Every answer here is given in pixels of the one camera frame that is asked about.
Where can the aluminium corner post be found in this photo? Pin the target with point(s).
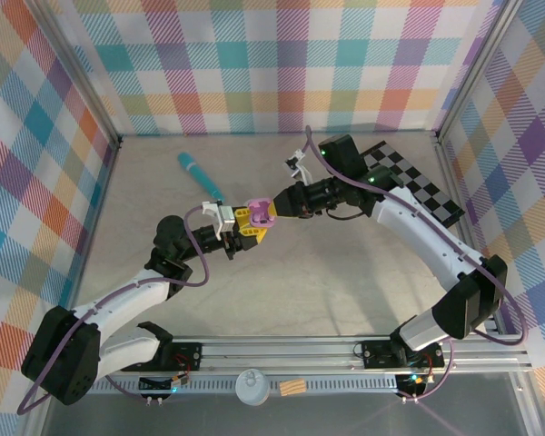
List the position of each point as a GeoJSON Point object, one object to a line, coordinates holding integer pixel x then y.
{"type": "Point", "coordinates": [79, 75]}
{"type": "Point", "coordinates": [477, 68]}

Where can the teal pen-shaped device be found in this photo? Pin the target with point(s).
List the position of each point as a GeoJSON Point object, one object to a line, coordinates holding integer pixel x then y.
{"type": "Point", "coordinates": [200, 178]}

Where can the long aluminium mounting rail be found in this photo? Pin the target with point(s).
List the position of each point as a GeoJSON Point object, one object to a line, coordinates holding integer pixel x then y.
{"type": "Point", "coordinates": [277, 356]}

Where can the aluminium side rail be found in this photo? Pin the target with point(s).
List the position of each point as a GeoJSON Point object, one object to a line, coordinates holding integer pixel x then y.
{"type": "Point", "coordinates": [95, 218]}
{"type": "Point", "coordinates": [471, 236]}

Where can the black grey chessboard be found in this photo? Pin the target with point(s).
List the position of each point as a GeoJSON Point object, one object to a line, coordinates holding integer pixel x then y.
{"type": "Point", "coordinates": [440, 204]}

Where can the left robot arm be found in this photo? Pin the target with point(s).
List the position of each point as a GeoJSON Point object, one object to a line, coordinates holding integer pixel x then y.
{"type": "Point", "coordinates": [122, 300]}

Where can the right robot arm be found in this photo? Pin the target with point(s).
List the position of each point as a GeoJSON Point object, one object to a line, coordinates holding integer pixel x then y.
{"type": "Point", "coordinates": [418, 227]}

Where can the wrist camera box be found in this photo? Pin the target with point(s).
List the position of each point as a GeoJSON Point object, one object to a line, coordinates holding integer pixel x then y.
{"type": "Point", "coordinates": [300, 170]}
{"type": "Point", "coordinates": [224, 218]}

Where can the small LED controller board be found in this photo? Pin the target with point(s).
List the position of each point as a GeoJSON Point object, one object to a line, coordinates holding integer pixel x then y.
{"type": "Point", "coordinates": [415, 380]}
{"type": "Point", "coordinates": [178, 382]}

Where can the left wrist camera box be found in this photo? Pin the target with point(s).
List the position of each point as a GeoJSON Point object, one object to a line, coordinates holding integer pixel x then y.
{"type": "Point", "coordinates": [224, 218]}

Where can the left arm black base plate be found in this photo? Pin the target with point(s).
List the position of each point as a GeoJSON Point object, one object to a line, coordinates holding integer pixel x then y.
{"type": "Point", "coordinates": [186, 358]}

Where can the purple earbud charging case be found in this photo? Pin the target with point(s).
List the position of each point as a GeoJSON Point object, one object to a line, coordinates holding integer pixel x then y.
{"type": "Point", "coordinates": [260, 206]}

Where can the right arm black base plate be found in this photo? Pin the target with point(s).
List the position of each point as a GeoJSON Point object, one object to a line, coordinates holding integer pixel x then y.
{"type": "Point", "coordinates": [377, 354]}

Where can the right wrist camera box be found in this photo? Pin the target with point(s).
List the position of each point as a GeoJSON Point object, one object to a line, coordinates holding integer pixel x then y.
{"type": "Point", "coordinates": [300, 170]}

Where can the white round can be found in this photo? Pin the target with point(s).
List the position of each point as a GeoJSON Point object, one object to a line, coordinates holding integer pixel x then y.
{"type": "Point", "coordinates": [253, 388]}

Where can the orange striped tag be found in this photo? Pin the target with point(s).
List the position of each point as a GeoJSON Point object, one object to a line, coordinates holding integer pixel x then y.
{"type": "Point", "coordinates": [292, 387]}

